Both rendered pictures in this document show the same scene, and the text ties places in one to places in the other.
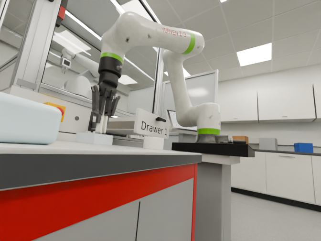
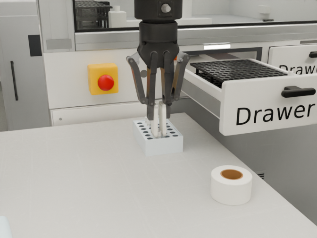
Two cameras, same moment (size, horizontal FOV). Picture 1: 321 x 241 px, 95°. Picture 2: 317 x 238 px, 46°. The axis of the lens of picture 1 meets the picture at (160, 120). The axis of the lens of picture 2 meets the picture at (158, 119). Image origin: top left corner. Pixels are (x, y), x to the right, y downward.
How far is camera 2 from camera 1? 0.43 m
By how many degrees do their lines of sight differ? 50
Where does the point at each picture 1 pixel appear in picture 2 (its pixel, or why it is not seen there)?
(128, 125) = (216, 108)
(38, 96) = (79, 57)
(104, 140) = (166, 147)
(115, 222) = not seen: outside the picture
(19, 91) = (53, 58)
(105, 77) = (145, 36)
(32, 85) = (65, 43)
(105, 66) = (140, 14)
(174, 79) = not seen: outside the picture
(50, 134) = not seen: outside the picture
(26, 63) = (48, 9)
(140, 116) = (230, 100)
